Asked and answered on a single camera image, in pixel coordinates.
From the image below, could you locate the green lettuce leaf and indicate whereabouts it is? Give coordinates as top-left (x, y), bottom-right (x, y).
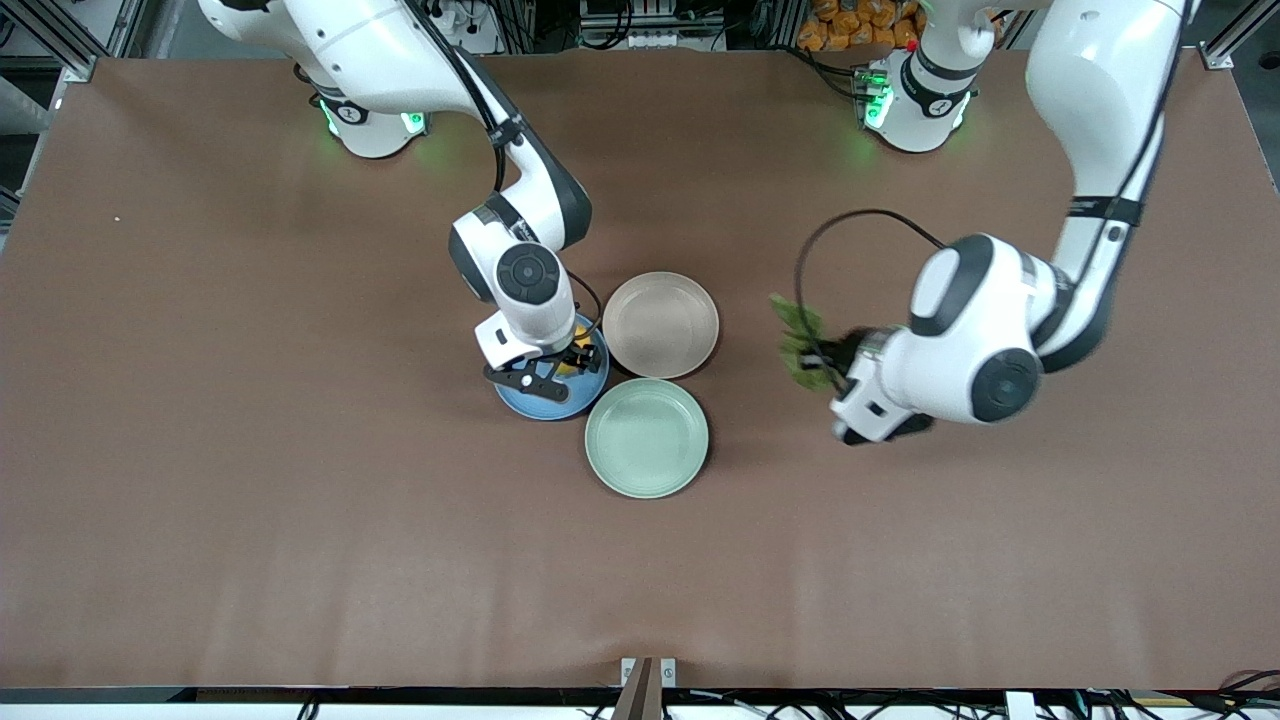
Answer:
top-left (769, 293), bottom-right (839, 393)

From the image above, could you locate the blue plate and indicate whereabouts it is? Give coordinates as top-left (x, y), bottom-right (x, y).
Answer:
top-left (494, 313), bottom-right (611, 422)

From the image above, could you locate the beige plate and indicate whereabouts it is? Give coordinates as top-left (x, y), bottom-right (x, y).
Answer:
top-left (602, 271), bottom-right (721, 381)

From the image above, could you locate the light green plate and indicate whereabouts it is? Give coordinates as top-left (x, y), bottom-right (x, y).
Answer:
top-left (584, 378), bottom-right (710, 500)

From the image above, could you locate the orange items pile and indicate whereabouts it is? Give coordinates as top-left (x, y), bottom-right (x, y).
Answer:
top-left (797, 0), bottom-right (929, 53)

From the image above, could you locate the white power strip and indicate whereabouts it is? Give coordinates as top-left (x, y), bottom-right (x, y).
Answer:
top-left (420, 0), bottom-right (501, 56)

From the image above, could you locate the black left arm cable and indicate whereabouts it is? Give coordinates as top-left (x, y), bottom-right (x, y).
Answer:
top-left (794, 208), bottom-right (949, 399)

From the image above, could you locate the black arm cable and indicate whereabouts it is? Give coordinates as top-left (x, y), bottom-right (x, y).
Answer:
top-left (404, 0), bottom-right (607, 349)
top-left (794, 208), bottom-right (949, 399)

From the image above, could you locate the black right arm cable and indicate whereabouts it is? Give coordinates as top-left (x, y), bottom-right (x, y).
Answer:
top-left (404, 0), bottom-right (607, 349)

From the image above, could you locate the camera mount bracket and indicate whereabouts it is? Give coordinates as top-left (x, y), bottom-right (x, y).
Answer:
top-left (612, 656), bottom-right (679, 720)

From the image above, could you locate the aluminium frame profile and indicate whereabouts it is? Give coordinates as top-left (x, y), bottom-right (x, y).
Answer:
top-left (1200, 0), bottom-right (1280, 71)
top-left (0, 0), bottom-right (151, 83)

